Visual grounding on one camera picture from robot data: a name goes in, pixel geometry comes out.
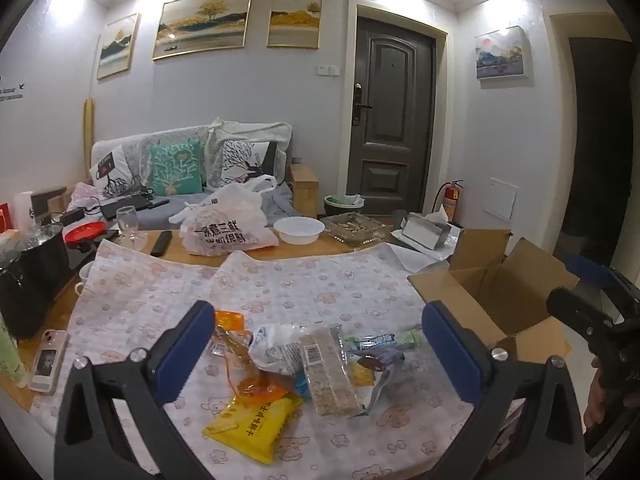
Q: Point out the green trash bin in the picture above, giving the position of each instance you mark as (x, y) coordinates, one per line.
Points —
(342, 206)

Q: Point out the glass ashtray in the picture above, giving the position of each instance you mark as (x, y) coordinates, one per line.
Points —
(355, 230)

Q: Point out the wooden side table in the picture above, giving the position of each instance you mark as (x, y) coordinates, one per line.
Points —
(304, 190)

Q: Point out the green bottle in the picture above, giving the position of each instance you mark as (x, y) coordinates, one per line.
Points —
(11, 355)

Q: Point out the white cushion red mark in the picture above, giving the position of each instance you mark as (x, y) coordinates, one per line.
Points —
(112, 172)

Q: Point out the white smartphone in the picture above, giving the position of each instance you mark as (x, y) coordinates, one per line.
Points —
(47, 360)

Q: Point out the blue mountain canvas painting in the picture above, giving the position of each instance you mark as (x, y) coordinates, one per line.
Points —
(502, 52)

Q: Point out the grey entrance door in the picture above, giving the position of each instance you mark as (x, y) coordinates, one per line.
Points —
(392, 110)

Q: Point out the white tree print cushion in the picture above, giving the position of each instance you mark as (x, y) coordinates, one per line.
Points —
(240, 162)

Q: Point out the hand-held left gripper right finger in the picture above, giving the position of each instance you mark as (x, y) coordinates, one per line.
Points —
(450, 355)

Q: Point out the white light switch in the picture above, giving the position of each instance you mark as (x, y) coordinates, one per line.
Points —
(326, 71)

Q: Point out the red fire extinguisher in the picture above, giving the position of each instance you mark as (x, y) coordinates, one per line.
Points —
(452, 202)

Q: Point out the yellow rolled mat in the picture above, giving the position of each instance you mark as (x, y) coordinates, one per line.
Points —
(88, 140)

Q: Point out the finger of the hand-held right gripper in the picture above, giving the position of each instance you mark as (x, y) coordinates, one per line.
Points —
(592, 271)
(580, 310)

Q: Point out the white bowl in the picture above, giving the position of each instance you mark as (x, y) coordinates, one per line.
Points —
(299, 230)

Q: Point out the red round lid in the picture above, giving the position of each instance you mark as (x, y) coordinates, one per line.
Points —
(84, 234)

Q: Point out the black bag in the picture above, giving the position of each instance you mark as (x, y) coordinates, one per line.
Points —
(35, 280)

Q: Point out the black laptop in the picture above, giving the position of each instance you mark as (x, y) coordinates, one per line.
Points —
(130, 206)

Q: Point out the silver snack packet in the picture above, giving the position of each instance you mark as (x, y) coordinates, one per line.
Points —
(380, 380)

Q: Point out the orange snack packet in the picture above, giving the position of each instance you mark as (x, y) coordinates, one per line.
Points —
(240, 360)

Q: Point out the small mountain painting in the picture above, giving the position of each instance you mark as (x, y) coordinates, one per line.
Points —
(117, 46)

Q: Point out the narrow golden tree painting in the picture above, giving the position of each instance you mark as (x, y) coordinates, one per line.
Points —
(295, 17)

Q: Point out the brown cardboard box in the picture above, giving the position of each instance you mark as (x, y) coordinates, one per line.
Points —
(480, 305)

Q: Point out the yellow snack packet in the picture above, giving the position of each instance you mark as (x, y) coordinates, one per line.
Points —
(250, 425)

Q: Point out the wide golden tree painting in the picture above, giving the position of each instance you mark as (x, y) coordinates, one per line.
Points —
(202, 22)

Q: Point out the teal patterned cushion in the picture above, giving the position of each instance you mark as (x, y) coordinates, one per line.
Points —
(176, 167)

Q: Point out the white printed plastic bag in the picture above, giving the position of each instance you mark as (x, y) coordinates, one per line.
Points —
(225, 225)

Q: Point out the person's right hand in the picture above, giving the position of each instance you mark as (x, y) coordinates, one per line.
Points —
(595, 400)

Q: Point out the black remote control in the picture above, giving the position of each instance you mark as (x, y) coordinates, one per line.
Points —
(161, 243)

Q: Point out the white crumpled snack packet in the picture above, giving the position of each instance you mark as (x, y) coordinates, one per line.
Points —
(277, 350)

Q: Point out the wine glass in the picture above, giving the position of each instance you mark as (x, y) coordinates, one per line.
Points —
(129, 220)

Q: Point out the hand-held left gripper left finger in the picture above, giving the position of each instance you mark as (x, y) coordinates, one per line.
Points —
(184, 346)

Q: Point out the white cup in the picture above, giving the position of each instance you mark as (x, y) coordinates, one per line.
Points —
(85, 275)

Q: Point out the grey sofa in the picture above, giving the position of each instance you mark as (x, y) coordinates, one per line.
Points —
(210, 200)

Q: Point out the white paper roll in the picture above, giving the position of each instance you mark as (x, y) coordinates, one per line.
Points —
(22, 210)

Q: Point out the white wall panel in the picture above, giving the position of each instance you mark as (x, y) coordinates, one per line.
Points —
(502, 198)

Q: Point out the green blue candy bar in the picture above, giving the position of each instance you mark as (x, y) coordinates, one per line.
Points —
(380, 341)

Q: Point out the clear cereal bar packet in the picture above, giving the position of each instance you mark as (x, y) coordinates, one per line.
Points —
(327, 375)

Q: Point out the silver tissue box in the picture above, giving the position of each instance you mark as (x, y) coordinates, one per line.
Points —
(425, 232)

